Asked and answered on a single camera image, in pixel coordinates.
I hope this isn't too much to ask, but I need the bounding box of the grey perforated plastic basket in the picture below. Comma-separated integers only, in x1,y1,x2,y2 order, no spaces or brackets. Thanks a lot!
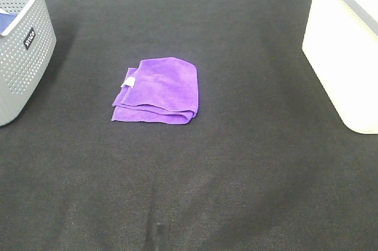
1,0,56,126

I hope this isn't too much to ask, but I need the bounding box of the purple folded microfiber towel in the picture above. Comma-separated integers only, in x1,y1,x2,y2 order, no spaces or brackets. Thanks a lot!
112,57,199,125

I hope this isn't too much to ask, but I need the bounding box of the white plastic bin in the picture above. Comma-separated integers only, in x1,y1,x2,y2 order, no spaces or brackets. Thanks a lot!
302,0,377,134

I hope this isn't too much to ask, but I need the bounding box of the blue towel in basket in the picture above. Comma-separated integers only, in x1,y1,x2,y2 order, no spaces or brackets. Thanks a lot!
0,12,17,33

